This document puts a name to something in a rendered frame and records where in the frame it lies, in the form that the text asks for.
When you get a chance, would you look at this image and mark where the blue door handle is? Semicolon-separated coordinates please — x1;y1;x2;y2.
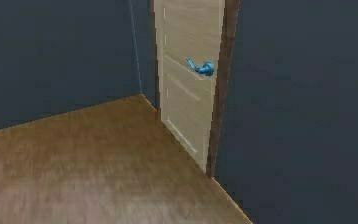
185;58;216;78

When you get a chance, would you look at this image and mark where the beige wooden room door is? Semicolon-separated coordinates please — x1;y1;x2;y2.
153;0;227;174

